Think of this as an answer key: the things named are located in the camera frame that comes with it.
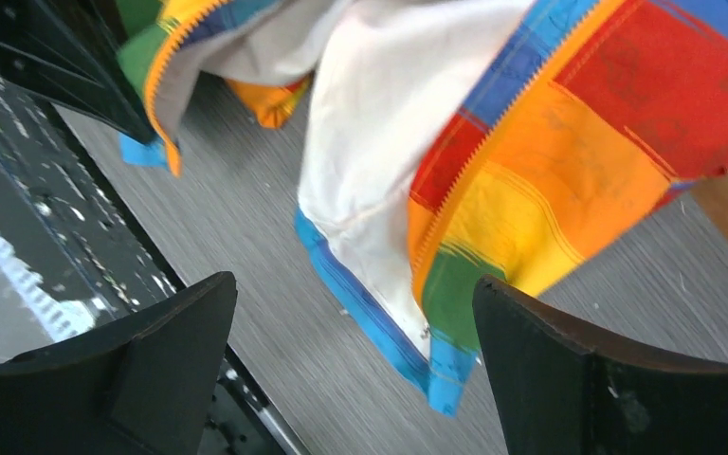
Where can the rainbow striped zip jacket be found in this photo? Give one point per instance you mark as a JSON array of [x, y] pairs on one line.
[[447, 140]]

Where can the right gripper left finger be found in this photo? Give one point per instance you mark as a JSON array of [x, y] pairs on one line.
[[141, 384]]

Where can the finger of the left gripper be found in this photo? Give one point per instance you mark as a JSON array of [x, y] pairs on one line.
[[66, 52]]

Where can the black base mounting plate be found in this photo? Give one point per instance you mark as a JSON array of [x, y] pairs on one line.
[[73, 258]]

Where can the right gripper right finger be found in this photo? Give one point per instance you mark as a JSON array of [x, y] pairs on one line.
[[563, 385]]

